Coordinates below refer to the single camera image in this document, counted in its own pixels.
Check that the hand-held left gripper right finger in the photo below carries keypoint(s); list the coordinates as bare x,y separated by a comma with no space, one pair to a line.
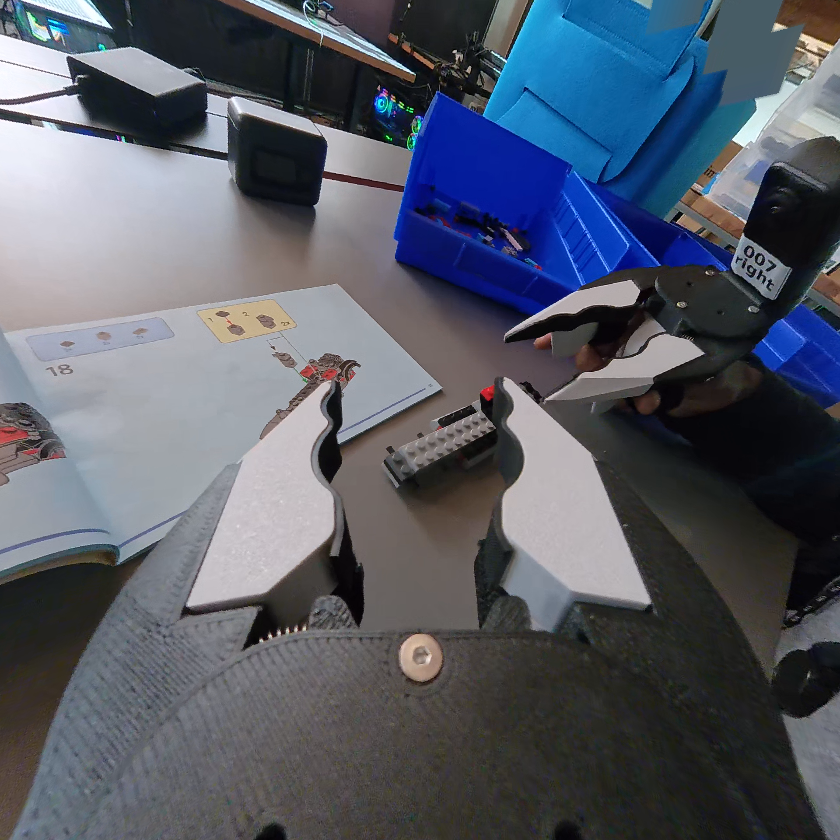
564,525

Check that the cardboard box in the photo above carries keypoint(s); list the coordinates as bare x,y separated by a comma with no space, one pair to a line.
709,197

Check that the clear plastic storage rack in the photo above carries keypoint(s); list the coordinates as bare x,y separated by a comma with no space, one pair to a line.
787,118

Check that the computer tower with rgb fans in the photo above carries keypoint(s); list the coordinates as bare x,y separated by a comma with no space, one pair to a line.
394,111

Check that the black charger case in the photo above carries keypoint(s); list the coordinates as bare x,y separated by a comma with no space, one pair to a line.
275,151

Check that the pile of loose bricks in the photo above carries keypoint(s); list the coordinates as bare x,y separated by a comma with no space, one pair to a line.
485,226

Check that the person's right hand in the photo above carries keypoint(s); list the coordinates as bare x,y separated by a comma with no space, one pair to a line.
600,354

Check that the grey brick model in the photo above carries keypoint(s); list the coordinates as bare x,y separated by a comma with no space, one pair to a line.
439,453

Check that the lit computer screen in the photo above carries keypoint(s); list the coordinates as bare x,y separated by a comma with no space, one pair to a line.
59,16

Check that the wooden-edged work table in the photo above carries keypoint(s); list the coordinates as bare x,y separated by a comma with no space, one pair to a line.
328,33

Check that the blue felt bag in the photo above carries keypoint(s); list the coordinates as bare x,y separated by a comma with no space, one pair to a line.
590,85

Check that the brick instruction booklet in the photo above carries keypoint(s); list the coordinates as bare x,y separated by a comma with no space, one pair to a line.
164,426

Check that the black power bank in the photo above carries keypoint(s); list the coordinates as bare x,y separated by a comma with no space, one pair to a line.
138,88

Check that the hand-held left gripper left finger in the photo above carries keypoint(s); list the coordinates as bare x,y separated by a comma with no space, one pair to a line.
262,525

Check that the person's grey shirt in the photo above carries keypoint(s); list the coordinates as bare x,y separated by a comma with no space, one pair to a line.
820,774

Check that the grey desk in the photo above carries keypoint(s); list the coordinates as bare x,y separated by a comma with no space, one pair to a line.
164,229

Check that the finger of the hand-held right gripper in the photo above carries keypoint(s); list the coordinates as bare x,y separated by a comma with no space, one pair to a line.
656,361
590,298

